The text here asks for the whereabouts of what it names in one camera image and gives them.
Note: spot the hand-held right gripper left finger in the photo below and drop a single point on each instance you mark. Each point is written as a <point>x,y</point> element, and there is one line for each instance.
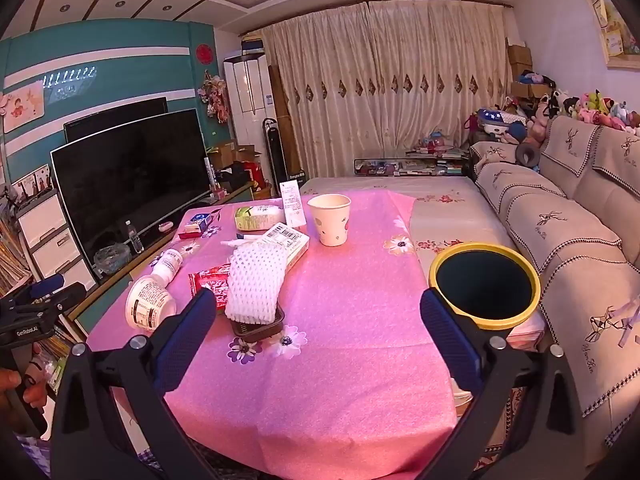
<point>185,340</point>

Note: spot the pile of plush toys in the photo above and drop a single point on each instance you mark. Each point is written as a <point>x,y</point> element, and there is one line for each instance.
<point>595,105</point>

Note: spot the white foam fruit net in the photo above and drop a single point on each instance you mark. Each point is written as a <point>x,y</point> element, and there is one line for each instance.
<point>252,280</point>

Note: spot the brown cardboard box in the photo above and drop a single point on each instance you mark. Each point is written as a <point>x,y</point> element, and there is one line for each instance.
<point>525,89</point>
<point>520,55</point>

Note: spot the dark neck pillow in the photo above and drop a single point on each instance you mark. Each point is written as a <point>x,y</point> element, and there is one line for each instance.
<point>520,152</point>

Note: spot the shelf of colourful books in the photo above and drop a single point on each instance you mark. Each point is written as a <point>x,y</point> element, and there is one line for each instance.
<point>12,260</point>

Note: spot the pink floral tablecloth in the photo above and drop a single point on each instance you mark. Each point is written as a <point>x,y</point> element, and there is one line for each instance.
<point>325,335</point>

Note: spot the red snack wrapper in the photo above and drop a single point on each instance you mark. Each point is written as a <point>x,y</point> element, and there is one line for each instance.
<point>210,280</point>

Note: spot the photo frame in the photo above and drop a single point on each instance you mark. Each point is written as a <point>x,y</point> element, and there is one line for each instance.
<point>32,182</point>

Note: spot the dark plastic tray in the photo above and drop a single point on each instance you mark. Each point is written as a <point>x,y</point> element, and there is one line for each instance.
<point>260,331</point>

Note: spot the small white bottle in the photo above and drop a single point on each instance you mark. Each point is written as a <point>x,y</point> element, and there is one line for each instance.
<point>167,265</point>

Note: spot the flower wall hanging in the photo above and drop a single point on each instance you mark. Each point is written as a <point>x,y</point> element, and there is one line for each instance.
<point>215,97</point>

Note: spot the thin white wrapper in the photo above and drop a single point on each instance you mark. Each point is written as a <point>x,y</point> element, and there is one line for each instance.
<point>235,243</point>

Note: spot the beige sofa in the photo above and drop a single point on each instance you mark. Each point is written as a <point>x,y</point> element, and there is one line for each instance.
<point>575,240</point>

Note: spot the open cardboard boxes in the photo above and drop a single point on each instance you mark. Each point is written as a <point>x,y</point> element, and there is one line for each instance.
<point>230,152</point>

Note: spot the clear water bottle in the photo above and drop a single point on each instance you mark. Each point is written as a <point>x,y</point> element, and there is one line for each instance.
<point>135,240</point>

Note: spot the beige curtain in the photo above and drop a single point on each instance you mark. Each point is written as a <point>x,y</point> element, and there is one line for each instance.
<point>380,110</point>

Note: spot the floral bed sheet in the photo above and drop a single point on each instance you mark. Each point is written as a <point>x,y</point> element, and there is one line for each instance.
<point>450,215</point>

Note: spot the black tower fan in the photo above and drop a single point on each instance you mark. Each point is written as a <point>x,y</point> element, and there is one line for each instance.
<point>275,155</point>

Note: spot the pink toy set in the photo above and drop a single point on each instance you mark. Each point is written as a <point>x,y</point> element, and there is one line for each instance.
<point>435,142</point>

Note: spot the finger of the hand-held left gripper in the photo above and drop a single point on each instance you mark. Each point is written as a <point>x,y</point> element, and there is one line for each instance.
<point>47,286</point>
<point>70,296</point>

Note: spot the person's left hand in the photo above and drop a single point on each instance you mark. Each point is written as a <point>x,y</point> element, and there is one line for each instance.
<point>34,395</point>

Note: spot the white yogurt cup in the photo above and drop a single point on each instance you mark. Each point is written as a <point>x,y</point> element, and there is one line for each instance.
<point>150,305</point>

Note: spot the glass ashtray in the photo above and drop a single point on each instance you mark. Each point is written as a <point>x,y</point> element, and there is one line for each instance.
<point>112,260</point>

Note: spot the row of books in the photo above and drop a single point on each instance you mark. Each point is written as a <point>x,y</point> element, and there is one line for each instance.
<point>410,167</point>

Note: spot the red round wall ornament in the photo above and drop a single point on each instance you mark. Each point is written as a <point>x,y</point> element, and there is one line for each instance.
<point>203,53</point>

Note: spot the large black television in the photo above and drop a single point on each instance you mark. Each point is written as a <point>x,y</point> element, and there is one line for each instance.
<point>130,185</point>

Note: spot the small blue red carton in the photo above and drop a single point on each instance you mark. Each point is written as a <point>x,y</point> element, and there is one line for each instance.
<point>200,221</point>

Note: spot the green and white pouch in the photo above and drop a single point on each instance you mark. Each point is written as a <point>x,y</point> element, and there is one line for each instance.
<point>260,217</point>

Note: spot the small red box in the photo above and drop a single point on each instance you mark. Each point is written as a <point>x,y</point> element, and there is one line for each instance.
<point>189,233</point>

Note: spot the wall poster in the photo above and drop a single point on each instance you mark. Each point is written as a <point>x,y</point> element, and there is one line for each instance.
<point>22,107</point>

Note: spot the yellow-rimmed dark green bin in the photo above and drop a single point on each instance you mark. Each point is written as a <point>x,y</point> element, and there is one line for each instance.
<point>482,285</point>

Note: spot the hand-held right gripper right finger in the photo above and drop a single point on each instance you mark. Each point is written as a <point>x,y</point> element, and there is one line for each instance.
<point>450,340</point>

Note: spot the white paper receipt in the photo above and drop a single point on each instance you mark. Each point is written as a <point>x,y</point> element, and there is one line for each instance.
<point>292,205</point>

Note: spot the white cardboard box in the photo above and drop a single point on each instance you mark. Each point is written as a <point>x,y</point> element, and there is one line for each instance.
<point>294,242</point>

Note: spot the white drawer cabinet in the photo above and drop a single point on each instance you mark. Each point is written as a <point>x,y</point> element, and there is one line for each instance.
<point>50,245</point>

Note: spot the framed flower painting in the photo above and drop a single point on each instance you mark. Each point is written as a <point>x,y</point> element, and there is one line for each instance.
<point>612,35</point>

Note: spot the white dotted paper cup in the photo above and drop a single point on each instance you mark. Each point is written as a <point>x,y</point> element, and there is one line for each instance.
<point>330,220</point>

